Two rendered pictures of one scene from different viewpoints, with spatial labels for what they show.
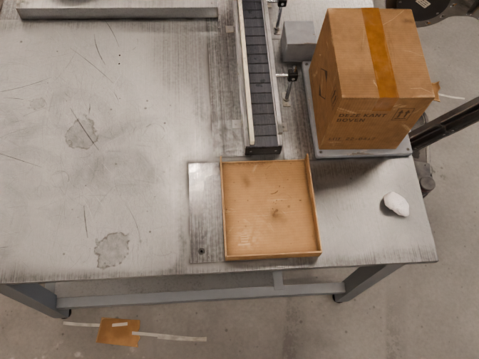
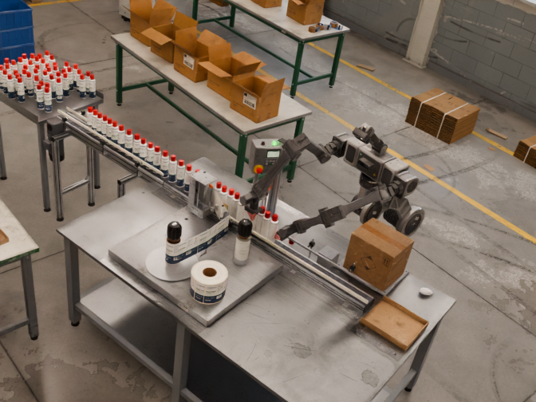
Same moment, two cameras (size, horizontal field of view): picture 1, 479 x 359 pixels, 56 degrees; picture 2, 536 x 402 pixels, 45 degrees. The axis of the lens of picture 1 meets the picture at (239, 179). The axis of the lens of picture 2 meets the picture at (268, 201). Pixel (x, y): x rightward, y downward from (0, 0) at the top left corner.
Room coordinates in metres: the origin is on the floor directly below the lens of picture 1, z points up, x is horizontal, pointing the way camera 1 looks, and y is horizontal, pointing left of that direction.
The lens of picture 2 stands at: (-0.77, 2.39, 3.39)
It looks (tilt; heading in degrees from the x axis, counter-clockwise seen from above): 35 degrees down; 314
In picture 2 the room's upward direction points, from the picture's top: 9 degrees clockwise
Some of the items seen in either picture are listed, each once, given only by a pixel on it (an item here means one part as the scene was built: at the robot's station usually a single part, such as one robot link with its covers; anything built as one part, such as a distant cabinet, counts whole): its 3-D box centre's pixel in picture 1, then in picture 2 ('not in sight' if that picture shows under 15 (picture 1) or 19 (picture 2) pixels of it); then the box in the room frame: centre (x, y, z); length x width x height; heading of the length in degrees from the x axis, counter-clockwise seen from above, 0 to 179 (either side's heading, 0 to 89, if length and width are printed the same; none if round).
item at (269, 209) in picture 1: (268, 204); (394, 321); (0.49, -0.09, 0.85); 0.30 x 0.26 x 0.04; 11
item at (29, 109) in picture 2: not in sight; (47, 137); (3.81, 0.43, 0.46); 0.73 x 0.62 x 0.93; 11
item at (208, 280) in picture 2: not in sight; (208, 281); (1.24, 0.68, 0.95); 0.20 x 0.20 x 0.14
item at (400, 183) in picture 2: not in sight; (394, 188); (0.89, -0.33, 1.45); 0.09 x 0.08 x 0.12; 0
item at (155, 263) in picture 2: not in sight; (171, 263); (1.53, 0.72, 0.89); 0.31 x 0.31 x 0.01
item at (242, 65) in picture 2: not in sight; (232, 72); (3.33, -1.12, 0.96); 0.53 x 0.45 x 0.37; 92
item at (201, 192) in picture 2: not in sight; (202, 194); (1.87, 0.26, 1.01); 0.14 x 0.13 x 0.26; 11
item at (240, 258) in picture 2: not in sight; (242, 241); (1.34, 0.36, 1.03); 0.09 x 0.09 x 0.30
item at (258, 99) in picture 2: not in sight; (257, 92); (2.92, -1.08, 0.97); 0.51 x 0.39 x 0.37; 95
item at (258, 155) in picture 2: not in sight; (265, 156); (1.59, 0.03, 1.38); 0.17 x 0.10 x 0.19; 66
